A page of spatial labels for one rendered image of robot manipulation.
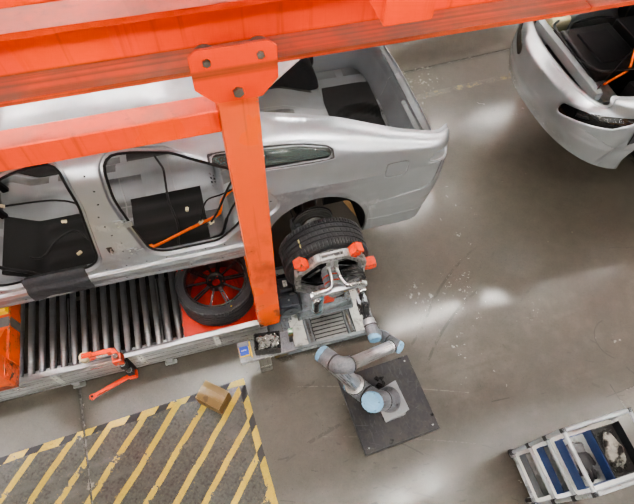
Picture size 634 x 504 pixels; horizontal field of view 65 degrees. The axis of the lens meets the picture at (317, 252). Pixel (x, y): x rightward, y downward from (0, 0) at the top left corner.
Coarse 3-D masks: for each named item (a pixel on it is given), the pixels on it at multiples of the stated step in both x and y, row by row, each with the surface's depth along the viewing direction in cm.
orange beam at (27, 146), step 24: (72, 120) 192; (96, 120) 192; (120, 120) 193; (144, 120) 193; (168, 120) 194; (192, 120) 197; (216, 120) 201; (0, 144) 185; (24, 144) 186; (48, 144) 188; (72, 144) 191; (96, 144) 194; (120, 144) 198; (144, 144) 201; (0, 168) 192
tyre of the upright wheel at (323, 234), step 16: (304, 224) 360; (320, 224) 358; (336, 224) 359; (352, 224) 370; (288, 240) 365; (304, 240) 355; (320, 240) 352; (336, 240) 351; (352, 240) 357; (288, 256) 362; (304, 256) 354; (288, 272) 368
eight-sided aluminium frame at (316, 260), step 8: (344, 248) 354; (312, 256) 352; (320, 256) 351; (336, 256) 351; (344, 256) 351; (360, 256) 368; (312, 264) 351; (360, 264) 372; (296, 272) 360; (304, 272) 356; (352, 272) 390; (296, 280) 364; (352, 280) 390; (296, 288) 375; (304, 288) 381; (312, 288) 393; (320, 288) 396
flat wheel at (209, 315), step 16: (192, 272) 413; (224, 272) 414; (240, 272) 431; (176, 288) 403; (208, 288) 406; (192, 304) 396; (224, 304) 397; (240, 304) 398; (208, 320) 400; (224, 320) 403
